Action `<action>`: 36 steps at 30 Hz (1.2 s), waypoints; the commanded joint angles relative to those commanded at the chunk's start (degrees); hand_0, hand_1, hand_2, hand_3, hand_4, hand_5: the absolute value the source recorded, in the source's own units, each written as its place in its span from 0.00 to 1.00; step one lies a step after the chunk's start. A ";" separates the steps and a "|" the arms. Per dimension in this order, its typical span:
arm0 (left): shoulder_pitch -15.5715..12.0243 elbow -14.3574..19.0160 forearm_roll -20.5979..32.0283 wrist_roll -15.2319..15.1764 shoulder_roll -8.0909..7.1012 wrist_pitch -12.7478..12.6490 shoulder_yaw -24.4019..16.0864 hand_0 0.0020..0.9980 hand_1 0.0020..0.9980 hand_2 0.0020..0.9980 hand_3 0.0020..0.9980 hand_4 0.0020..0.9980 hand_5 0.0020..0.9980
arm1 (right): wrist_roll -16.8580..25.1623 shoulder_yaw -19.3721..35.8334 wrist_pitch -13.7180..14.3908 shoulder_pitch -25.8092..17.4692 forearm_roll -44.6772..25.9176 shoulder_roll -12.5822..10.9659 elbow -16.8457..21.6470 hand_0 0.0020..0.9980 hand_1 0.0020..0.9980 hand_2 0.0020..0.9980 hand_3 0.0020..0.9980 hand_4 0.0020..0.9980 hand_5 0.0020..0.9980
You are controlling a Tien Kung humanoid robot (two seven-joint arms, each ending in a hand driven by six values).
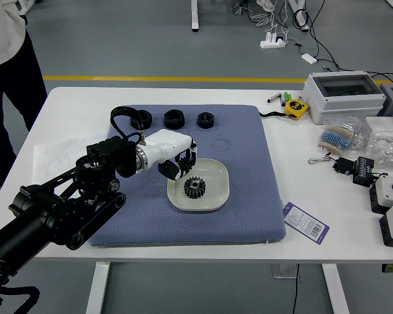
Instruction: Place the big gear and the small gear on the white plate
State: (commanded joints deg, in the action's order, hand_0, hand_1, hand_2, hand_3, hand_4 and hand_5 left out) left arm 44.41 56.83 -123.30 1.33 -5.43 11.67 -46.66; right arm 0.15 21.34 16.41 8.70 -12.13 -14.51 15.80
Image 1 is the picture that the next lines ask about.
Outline white and black robot left hand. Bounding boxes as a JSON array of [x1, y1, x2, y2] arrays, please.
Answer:
[[143, 129, 198, 181]]

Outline big black gear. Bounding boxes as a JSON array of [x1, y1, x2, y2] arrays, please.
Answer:
[[183, 176, 206, 200]]

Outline large black hex nut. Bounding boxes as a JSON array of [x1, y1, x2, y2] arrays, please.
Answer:
[[130, 110, 153, 130], [163, 109, 187, 130]]

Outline small black hex nut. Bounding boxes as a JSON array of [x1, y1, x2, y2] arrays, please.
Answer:
[[196, 111, 216, 130]]

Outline small white box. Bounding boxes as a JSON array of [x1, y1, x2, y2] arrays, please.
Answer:
[[365, 116, 393, 140]]

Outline white box with blue button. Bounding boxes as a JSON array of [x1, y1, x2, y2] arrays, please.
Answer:
[[369, 173, 393, 216]]

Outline white square dish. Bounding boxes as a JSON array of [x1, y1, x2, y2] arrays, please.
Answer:
[[167, 158, 231, 212]]

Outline blue-grey quilted mat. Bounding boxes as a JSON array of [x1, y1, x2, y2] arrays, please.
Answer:
[[88, 103, 288, 249]]

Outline clear plastic bag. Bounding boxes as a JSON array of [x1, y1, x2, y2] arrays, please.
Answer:
[[32, 132, 112, 184]]

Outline white power strip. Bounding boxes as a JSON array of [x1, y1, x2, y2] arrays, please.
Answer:
[[259, 29, 291, 50]]

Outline purple tag card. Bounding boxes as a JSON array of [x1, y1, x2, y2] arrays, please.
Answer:
[[281, 201, 330, 245]]

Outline white table leg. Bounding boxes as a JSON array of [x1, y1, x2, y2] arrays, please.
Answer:
[[84, 262, 111, 314], [321, 263, 350, 314]]

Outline person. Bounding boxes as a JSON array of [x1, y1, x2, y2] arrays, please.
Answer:
[[0, 0, 48, 188]]

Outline bag of blue resistors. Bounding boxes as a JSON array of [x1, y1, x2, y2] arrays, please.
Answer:
[[316, 117, 364, 155]]

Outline small black servo module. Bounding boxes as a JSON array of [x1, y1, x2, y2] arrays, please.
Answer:
[[333, 156, 356, 177]]

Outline black module with green lights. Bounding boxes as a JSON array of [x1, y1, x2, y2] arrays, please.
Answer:
[[352, 156, 379, 188]]

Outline clear bag of small parts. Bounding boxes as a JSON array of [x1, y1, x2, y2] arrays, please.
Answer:
[[356, 130, 393, 168]]

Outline yellow tape measure with strap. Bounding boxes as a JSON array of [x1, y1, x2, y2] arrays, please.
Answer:
[[258, 99, 311, 121]]

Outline thin coloured wires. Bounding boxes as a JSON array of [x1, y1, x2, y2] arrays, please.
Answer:
[[308, 156, 338, 165]]

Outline grey table foot bracket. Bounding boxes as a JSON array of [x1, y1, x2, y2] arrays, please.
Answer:
[[271, 263, 299, 279]]

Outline black floor cable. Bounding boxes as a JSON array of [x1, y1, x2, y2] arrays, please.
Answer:
[[293, 0, 393, 86]]

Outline grey enclosure with clear lid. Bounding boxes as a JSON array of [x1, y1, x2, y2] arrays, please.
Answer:
[[303, 71, 387, 126]]

